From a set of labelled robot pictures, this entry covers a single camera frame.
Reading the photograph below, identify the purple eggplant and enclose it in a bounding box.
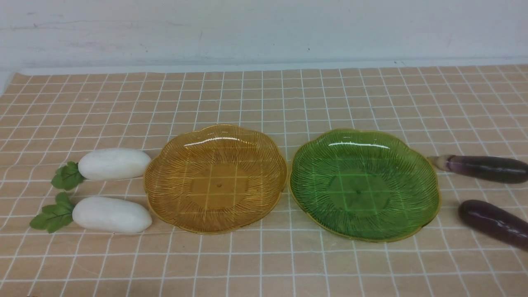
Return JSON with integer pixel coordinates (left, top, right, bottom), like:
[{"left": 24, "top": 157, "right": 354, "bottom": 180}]
[
  {"left": 427, "top": 155, "right": 528, "bottom": 184},
  {"left": 458, "top": 200, "right": 528, "bottom": 251}
]

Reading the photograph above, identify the orange checkered tablecloth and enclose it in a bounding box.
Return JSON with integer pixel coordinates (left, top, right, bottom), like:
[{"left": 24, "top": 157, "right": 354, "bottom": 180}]
[{"left": 0, "top": 65, "right": 527, "bottom": 297}]

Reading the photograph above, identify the white radish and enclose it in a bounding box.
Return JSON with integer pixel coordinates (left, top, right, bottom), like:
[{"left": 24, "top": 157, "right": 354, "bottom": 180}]
[
  {"left": 29, "top": 191, "right": 153, "bottom": 234},
  {"left": 51, "top": 147, "right": 152, "bottom": 191}
]

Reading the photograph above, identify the green plastic plate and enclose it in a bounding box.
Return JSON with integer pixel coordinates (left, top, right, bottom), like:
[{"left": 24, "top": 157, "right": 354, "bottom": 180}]
[{"left": 289, "top": 128, "right": 442, "bottom": 243}]

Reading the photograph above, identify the amber plastic plate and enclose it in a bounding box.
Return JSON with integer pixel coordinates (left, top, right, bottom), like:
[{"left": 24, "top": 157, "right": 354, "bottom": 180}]
[{"left": 143, "top": 125, "right": 288, "bottom": 234}]

